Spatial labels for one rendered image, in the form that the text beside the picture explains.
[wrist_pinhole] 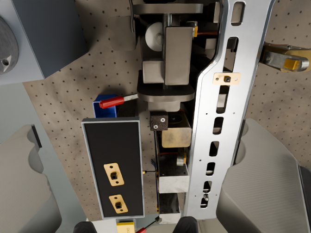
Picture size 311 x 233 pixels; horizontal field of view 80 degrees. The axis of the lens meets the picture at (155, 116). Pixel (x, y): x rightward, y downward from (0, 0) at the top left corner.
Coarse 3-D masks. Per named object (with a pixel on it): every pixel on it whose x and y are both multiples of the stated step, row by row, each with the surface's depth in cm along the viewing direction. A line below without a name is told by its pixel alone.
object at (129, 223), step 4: (120, 224) 64; (124, 224) 64; (128, 224) 64; (132, 224) 64; (120, 228) 65; (124, 228) 65; (128, 228) 65; (132, 228) 65; (120, 232) 66; (124, 232) 66; (128, 232) 66; (132, 232) 66
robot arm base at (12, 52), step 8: (0, 24) 38; (0, 32) 37; (8, 32) 39; (0, 40) 37; (8, 40) 39; (16, 40) 41; (0, 48) 38; (8, 48) 39; (16, 48) 41; (0, 56) 38; (8, 56) 40; (16, 56) 42; (0, 64) 40; (8, 64) 42; (0, 72) 41
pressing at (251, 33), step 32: (224, 0) 48; (256, 0) 48; (224, 32) 51; (256, 32) 52; (256, 64) 57; (192, 128) 66; (224, 128) 66; (192, 160) 72; (224, 160) 74; (192, 192) 81
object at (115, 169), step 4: (108, 164) 51; (112, 164) 51; (116, 164) 51; (108, 168) 51; (112, 168) 51; (116, 168) 52; (108, 172) 52; (112, 172) 52; (116, 172) 52; (120, 172) 52; (108, 176) 53; (112, 176) 52; (116, 176) 52; (120, 176) 53; (112, 180) 54; (116, 180) 54; (120, 180) 54; (112, 184) 54; (116, 184) 54; (120, 184) 54
